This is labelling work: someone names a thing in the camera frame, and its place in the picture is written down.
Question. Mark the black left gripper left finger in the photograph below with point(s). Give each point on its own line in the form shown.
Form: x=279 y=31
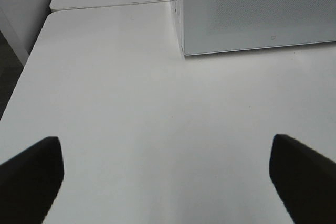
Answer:
x=30 y=182

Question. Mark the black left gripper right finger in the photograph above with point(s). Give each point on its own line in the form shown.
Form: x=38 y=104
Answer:
x=304 y=180

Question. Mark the white microwave door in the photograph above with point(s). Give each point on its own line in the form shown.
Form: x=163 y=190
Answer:
x=211 y=26

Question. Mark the white microwave oven body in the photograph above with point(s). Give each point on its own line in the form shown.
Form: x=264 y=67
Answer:
x=179 y=19

